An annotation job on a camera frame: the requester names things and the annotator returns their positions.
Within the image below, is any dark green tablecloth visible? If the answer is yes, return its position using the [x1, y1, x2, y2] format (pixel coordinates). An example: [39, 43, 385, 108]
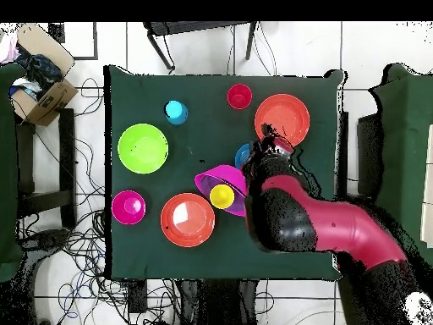
[102, 64, 347, 283]

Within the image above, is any orange bowl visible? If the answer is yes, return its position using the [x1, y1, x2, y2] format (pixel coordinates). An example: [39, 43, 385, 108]
[160, 192, 217, 249]
[254, 93, 311, 149]

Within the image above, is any green-covered side table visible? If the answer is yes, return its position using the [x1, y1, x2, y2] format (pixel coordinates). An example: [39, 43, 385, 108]
[0, 62, 26, 283]
[370, 63, 433, 265]

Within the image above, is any black bench frame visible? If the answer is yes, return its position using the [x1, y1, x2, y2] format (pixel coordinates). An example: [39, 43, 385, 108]
[14, 107, 77, 229]

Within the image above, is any small crimson bowl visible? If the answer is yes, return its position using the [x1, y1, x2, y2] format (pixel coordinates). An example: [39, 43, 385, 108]
[111, 190, 147, 226]

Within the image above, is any blue bowl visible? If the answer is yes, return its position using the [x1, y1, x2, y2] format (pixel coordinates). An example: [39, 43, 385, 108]
[233, 142, 254, 171]

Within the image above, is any black cabinet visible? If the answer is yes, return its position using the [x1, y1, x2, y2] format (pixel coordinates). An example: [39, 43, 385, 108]
[356, 113, 383, 197]

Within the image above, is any purple bowl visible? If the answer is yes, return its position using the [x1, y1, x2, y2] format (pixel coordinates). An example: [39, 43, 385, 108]
[198, 173, 247, 213]

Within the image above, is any tangle of black cables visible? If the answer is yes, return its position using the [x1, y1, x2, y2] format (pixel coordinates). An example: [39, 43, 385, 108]
[19, 77, 184, 325]

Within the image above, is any red cup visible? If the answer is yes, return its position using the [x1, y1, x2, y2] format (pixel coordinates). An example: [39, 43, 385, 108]
[227, 83, 254, 110]

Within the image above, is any yellow cup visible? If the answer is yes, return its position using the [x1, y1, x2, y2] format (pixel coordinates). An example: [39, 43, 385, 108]
[209, 183, 236, 210]

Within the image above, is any large pink bowl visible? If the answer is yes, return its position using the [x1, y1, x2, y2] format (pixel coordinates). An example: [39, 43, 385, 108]
[194, 164, 249, 218]

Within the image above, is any cardboard box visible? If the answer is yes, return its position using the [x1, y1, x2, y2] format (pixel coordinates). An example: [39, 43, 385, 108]
[9, 22, 79, 127]

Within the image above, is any light blue cup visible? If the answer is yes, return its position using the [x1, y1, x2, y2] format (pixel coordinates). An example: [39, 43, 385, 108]
[164, 100, 189, 126]

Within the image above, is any black caster leg with knob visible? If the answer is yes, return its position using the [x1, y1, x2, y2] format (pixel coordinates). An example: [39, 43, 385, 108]
[18, 228, 74, 262]

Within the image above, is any black metal chair frame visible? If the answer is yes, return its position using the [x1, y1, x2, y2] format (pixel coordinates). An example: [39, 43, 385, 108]
[142, 20, 258, 72]

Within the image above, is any green bowl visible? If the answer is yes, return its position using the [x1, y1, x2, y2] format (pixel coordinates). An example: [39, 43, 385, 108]
[117, 123, 169, 175]

